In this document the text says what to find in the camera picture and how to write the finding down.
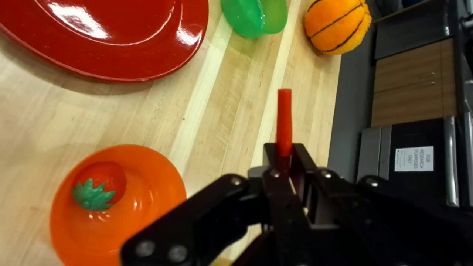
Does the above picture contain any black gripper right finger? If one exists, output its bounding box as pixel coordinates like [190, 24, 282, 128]
[291, 143, 473, 266]

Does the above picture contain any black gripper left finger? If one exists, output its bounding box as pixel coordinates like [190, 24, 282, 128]
[119, 143, 316, 266]

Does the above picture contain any orange pen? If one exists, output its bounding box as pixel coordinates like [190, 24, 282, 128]
[275, 87, 294, 160]

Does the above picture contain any orange plastic bowl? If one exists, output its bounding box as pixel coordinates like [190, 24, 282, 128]
[49, 143, 189, 266]

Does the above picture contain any black appliance with white label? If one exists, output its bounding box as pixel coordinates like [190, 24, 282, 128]
[356, 115, 467, 208]

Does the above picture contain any red toy strawberry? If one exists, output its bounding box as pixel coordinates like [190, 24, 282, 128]
[71, 161, 128, 213]

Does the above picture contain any wooden base cabinet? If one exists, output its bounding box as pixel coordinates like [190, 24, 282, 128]
[369, 37, 456, 127]

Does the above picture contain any orange fruit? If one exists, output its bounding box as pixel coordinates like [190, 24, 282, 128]
[301, 0, 374, 56]

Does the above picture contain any red round plate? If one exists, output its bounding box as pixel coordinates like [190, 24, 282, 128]
[0, 0, 210, 84]

